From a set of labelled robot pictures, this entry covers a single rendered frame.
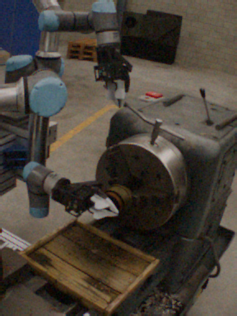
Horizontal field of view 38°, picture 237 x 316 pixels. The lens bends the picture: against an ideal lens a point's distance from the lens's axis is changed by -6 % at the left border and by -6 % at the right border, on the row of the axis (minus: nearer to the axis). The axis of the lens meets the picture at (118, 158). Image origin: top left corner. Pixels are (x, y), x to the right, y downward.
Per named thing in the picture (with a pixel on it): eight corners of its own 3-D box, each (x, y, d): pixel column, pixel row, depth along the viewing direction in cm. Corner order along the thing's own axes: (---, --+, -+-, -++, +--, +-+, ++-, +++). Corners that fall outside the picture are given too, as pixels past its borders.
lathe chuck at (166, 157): (101, 193, 141) (120, 121, 126) (169, 234, 129) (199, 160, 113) (87, 202, 134) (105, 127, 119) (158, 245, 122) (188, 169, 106)
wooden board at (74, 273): (74, 225, 133) (75, 216, 131) (157, 267, 116) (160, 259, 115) (18, 261, 109) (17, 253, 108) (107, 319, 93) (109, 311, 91)
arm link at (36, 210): (47, 202, 133) (48, 177, 128) (51, 220, 124) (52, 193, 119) (26, 202, 131) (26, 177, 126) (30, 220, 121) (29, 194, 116)
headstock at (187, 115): (158, 155, 200) (170, 87, 183) (236, 185, 178) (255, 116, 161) (93, 195, 153) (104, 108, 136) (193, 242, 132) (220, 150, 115)
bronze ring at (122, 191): (113, 176, 116) (97, 187, 109) (138, 187, 112) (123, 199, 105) (111, 201, 120) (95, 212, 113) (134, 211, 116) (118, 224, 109)
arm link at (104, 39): (104, 34, 115) (124, 30, 110) (106, 47, 116) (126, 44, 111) (90, 34, 109) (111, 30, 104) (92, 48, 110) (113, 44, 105)
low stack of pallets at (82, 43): (82, 52, 977) (85, 37, 958) (111, 56, 960) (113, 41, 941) (64, 58, 867) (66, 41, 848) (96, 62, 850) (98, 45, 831)
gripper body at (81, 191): (79, 220, 107) (49, 203, 112) (96, 208, 113) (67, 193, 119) (81, 198, 103) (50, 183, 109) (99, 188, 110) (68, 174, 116)
